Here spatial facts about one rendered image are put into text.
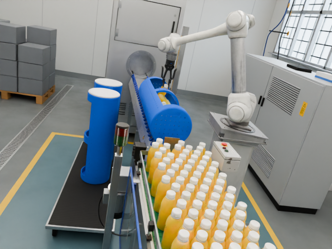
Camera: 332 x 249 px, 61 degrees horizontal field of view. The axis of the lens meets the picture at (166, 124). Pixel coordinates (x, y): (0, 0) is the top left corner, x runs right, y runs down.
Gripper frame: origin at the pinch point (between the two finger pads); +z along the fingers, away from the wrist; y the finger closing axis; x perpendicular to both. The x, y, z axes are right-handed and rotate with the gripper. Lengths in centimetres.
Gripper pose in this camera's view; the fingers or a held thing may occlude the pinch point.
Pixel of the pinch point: (166, 83)
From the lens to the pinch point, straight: 246.6
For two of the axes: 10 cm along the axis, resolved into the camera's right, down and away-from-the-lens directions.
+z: -1.8, 9.2, 3.5
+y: -9.7, -1.0, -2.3
